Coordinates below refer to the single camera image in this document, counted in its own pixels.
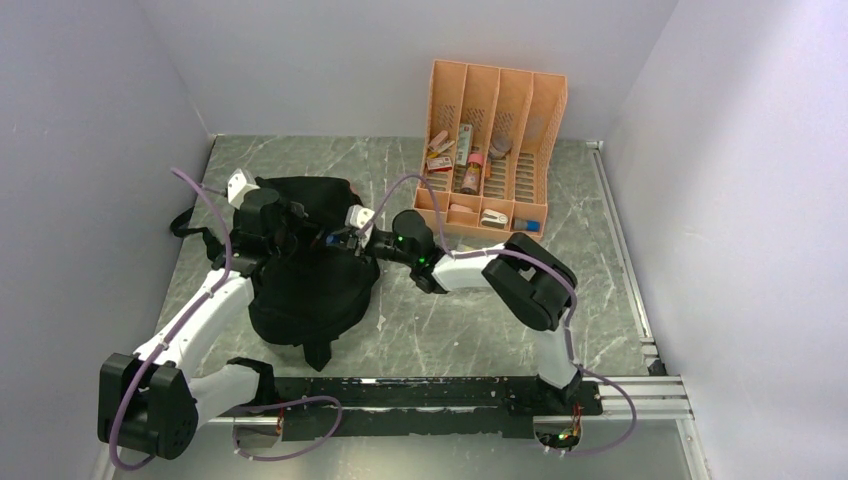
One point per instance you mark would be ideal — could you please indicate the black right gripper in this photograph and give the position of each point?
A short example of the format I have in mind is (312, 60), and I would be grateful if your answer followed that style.
(367, 244)

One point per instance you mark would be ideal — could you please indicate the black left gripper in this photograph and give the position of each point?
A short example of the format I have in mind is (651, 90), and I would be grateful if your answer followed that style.
(294, 210)

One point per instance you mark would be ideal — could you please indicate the black student backpack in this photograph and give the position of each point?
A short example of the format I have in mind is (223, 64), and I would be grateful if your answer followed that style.
(312, 302)

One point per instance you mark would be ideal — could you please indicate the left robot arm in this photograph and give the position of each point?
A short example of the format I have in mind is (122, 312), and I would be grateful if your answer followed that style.
(149, 403)

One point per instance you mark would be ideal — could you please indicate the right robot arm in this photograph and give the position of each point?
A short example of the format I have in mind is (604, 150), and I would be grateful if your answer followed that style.
(537, 288)

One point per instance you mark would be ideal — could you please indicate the brown bottle pink cap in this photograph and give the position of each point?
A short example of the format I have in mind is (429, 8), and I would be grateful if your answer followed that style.
(471, 181)

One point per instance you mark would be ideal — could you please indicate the white stapler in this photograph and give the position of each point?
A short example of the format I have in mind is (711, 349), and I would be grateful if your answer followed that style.
(494, 219)

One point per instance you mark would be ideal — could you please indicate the pink white small box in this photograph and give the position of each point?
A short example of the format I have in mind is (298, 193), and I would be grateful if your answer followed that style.
(439, 164)

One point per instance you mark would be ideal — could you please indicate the pink eraser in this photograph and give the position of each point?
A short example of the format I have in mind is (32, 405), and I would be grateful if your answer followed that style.
(438, 141)

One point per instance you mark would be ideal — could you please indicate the blue capped small item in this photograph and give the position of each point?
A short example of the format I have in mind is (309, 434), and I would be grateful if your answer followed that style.
(526, 225)

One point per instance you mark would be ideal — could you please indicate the green white box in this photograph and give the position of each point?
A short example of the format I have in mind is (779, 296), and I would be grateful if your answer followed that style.
(463, 143)

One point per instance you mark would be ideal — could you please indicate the orange plastic desk organizer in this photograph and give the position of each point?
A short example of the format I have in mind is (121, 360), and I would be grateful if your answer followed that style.
(489, 139)

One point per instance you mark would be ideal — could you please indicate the grey round jar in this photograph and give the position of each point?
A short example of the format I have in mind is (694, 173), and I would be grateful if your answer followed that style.
(499, 146)

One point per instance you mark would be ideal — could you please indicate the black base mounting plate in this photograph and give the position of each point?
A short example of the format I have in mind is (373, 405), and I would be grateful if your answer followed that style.
(511, 406)

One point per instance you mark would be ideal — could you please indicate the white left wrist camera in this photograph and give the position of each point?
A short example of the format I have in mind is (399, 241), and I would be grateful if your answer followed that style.
(239, 184)

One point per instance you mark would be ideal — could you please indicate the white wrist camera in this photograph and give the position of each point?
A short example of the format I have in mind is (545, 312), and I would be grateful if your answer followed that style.
(360, 218)
(239, 184)

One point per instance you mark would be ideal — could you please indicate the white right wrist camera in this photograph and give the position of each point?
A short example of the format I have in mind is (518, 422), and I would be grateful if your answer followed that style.
(360, 218)

